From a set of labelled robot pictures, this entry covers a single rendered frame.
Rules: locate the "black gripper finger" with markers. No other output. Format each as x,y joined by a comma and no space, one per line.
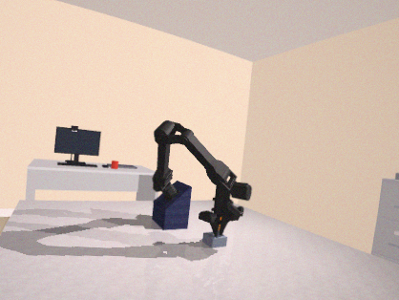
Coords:
216,227
223,225

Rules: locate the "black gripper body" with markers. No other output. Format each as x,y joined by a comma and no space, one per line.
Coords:
212,217

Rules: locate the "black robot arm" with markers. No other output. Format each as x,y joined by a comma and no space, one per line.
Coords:
217,171

